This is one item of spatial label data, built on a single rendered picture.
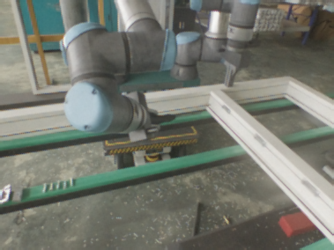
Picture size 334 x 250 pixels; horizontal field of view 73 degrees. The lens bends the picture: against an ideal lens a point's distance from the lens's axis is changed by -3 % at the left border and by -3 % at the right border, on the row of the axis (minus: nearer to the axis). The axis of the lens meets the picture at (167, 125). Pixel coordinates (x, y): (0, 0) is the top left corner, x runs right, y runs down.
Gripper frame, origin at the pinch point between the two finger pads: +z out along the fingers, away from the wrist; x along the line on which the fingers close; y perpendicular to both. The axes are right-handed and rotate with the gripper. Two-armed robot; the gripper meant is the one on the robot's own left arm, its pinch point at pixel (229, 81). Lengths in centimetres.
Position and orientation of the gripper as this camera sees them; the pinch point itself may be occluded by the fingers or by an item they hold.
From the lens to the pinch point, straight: 100.4
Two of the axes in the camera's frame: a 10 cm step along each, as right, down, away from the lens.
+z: -0.6, 8.2, 5.7
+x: 3.5, 5.5, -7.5
